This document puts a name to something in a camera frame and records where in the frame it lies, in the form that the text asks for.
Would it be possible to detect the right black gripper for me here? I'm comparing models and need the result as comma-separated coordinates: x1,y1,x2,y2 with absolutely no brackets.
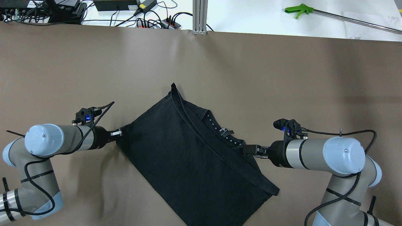
240,141,287,167

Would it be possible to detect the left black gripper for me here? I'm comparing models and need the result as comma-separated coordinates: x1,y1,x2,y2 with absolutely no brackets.
92,126,122,150

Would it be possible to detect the black t-shirt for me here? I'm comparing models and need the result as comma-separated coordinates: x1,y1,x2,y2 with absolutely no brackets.
117,83,280,226

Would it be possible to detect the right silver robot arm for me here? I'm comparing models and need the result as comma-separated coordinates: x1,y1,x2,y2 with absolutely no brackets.
241,136,389,226

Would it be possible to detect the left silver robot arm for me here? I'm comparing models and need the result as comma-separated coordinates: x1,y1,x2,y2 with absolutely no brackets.
1,124,122,226

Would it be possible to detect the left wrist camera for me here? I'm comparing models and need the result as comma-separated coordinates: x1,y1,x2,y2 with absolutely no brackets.
72,107,102,127

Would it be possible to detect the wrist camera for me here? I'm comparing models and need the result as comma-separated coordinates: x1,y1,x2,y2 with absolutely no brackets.
273,118,309,141
72,107,102,127

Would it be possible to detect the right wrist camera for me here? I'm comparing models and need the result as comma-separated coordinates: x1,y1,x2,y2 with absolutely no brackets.
273,118,309,141

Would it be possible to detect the aluminium profile post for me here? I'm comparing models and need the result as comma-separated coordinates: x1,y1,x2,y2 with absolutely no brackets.
192,0,208,35

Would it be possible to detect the green handled reacher tool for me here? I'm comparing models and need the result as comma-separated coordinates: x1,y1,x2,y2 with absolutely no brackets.
284,4,402,35

